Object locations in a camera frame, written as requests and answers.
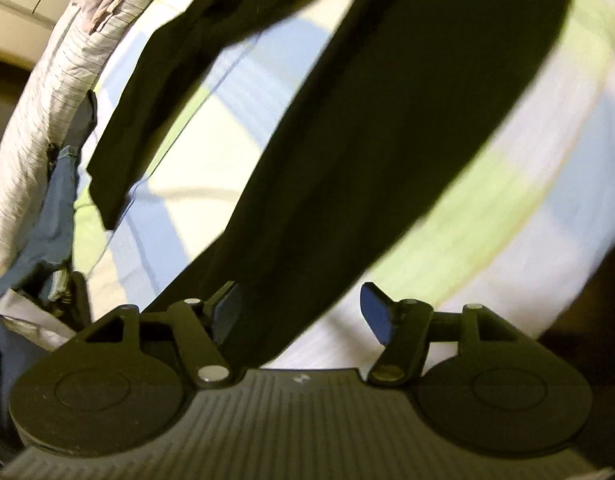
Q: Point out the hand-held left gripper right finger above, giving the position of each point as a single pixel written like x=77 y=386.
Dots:
x=378 y=316

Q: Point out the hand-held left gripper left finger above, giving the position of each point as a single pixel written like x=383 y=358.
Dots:
x=223 y=317

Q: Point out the black pants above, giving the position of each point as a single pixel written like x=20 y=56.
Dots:
x=362 y=160

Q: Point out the blue-grey cloth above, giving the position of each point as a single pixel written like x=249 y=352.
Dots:
x=57 y=210

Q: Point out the checkered bed sheet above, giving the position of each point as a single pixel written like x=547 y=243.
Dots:
x=537 y=185

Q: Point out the striped grey quilt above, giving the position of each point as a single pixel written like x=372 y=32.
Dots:
x=37 y=125

